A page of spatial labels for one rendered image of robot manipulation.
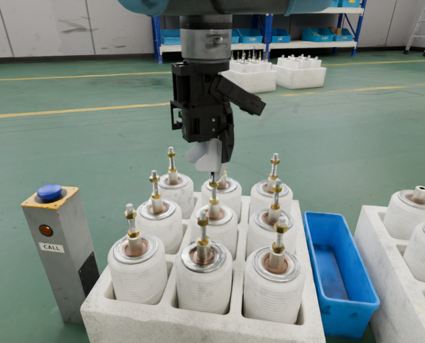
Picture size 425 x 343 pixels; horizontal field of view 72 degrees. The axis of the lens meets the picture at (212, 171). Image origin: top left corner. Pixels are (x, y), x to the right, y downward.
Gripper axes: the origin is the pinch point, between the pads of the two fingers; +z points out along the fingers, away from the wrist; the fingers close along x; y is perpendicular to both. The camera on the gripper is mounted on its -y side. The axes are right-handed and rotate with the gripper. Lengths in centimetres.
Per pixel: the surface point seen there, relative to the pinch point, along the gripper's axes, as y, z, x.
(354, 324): -19.5, 29.2, 22.4
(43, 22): 13, -24, -522
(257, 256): 0.3, 9.1, 13.9
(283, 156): -70, 34, -57
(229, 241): -0.1, 13.2, 4.7
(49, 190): 28.2, 1.4, -10.8
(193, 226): 5.4, 10.2, 0.4
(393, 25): -647, -17, -386
